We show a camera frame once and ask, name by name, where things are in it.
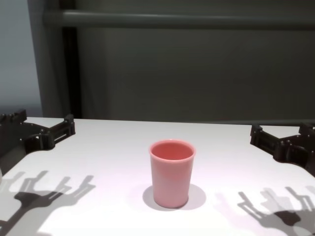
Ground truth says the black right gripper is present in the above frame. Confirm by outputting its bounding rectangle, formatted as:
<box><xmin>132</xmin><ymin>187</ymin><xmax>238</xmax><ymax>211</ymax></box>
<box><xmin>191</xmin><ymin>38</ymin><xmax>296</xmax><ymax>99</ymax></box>
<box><xmin>250</xmin><ymin>122</ymin><xmax>315</xmax><ymax>177</ymax></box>

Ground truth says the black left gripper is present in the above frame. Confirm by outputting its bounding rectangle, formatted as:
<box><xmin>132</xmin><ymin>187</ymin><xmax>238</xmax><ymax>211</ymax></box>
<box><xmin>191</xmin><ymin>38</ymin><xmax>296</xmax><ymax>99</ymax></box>
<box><xmin>0</xmin><ymin>109</ymin><xmax>76</xmax><ymax>177</ymax></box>

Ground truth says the pink plastic cup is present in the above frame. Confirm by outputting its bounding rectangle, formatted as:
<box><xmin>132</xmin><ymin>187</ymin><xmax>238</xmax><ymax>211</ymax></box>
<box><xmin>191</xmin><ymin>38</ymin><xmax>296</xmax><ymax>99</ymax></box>
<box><xmin>149</xmin><ymin>139</ymin><xmax>196</xmax><ymax>209</ymax></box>

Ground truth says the dark vertical frame post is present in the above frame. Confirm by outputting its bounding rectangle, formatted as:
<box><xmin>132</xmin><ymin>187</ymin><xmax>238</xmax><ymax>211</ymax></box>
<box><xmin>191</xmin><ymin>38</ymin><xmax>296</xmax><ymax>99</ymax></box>
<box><xmin>27</xmin><ymin>0</ymin><xmax>82</xmax><ymax>119</ymax></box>

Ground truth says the dark low rail bar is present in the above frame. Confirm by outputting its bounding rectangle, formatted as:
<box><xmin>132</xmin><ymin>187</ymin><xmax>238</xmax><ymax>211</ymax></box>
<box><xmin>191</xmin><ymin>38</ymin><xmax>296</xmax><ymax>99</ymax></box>
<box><xmin>73</xmin><ymin>113</ymin><xmax>315</xmax><ymax>122</ymax></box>

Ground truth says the grey horizontal rail bar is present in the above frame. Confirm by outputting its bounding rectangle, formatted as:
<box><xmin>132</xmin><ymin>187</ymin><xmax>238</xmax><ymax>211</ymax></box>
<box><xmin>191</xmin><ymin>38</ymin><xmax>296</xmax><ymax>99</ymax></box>
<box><xmin>43</xmin><ymin>10</ymin><xmax>315</xmax><ymax>27</ymax></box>

